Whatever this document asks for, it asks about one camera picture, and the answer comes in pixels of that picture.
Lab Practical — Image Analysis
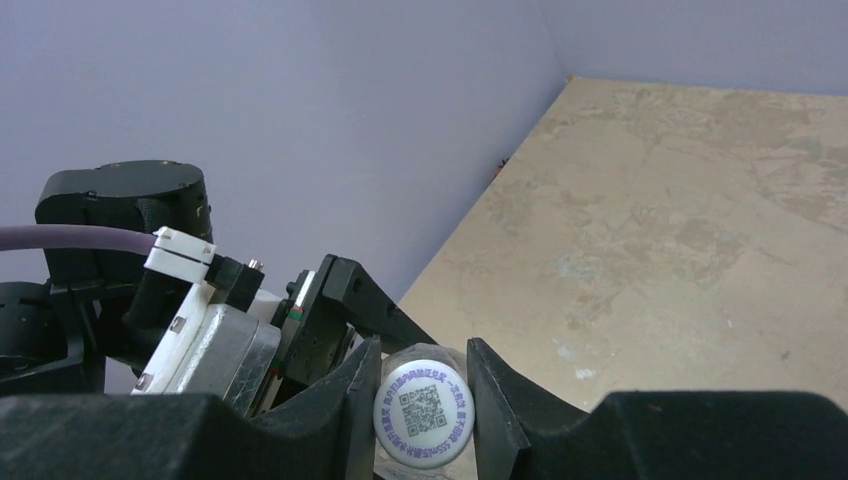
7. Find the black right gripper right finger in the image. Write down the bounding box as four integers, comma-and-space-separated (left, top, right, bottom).
467, 338, 847, 479

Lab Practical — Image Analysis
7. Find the white QR bottle cap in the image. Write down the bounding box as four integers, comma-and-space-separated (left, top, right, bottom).
373, 359, 475, 470

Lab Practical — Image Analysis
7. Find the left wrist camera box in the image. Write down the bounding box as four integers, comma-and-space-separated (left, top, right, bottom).
132, 283, 282, 417

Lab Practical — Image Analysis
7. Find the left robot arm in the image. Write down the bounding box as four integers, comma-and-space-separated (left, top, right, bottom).
1, 160, 431, 417

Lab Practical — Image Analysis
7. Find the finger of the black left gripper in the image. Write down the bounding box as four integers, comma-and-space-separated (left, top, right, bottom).
322, 256, 438, 354

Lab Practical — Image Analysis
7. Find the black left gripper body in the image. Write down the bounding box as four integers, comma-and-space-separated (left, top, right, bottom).
251, 254, 353, 414

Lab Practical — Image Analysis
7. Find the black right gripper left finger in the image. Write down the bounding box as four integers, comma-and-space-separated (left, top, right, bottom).
1, 337, 381, 479

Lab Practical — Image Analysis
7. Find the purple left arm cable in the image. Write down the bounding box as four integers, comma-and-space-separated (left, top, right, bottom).
0, 224, 160, 256

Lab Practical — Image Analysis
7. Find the clear bottle QR cap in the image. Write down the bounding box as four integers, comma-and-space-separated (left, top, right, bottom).
373, 343, 476, 479

